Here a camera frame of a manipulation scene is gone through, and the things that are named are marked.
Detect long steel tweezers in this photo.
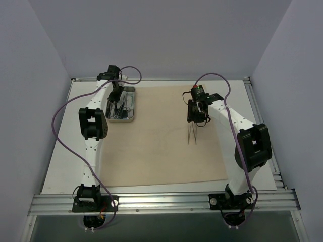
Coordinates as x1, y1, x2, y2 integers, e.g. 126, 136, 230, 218
192, 123, 197, 144

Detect stainless steel instrument tray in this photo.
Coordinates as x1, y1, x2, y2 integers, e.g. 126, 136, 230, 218
105, 86, 136, 123

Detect beige cloth wrap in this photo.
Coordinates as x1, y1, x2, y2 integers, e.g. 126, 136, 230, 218
99, 86, 228, 187

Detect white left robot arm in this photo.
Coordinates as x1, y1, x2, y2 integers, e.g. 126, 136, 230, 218
77, 65, 124, 211

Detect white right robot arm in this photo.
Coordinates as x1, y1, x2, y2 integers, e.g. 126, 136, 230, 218
187, 91, 273, 208

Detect white suture packet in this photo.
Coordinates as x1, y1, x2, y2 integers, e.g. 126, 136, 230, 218
124, 92, 135, 111

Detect steel forceps clamp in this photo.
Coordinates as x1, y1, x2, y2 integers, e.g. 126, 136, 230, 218
113, 95, 129, 119

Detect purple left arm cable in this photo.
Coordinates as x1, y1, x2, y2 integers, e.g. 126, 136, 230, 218
51, 66, 142, 230

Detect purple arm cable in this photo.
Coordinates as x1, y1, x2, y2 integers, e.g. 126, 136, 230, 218
194, 72, 258, 224
51, 66, 142, 230

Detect aluminium back rail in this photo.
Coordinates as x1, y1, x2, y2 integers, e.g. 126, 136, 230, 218
72, 75, 251, 82

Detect aluminium rail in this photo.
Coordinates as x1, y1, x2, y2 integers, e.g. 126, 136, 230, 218
243, 77, 287, 190
72, 75, 251, 82

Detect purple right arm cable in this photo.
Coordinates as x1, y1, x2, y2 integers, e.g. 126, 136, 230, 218
194, 72, 258, 224

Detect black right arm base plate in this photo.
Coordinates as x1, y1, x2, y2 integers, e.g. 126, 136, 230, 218
208, 193, 254, 211

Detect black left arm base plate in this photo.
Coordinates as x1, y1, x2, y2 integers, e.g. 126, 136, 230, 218
72, 195, 119, 213

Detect aluminium right side rail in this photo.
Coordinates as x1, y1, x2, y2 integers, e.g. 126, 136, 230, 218
243, 77, 287, 190

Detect aluminium front rail frame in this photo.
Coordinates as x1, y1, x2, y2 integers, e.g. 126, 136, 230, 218
28, 190, 300, 216

